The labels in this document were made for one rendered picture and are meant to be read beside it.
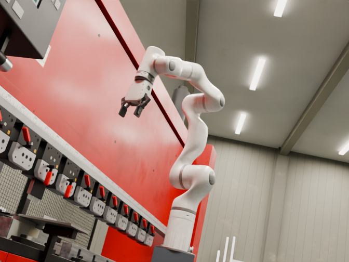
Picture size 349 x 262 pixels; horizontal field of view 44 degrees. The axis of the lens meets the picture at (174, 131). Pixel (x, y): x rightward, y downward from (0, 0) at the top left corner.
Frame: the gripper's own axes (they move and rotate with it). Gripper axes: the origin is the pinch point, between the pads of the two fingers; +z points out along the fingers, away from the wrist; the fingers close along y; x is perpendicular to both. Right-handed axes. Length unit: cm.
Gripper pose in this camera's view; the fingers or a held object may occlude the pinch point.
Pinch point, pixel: (129, 114)
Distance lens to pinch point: 180.1
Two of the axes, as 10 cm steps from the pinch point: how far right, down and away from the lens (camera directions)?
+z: -3.4, 8.8, -3.4
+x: -5.8, -4.8, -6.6
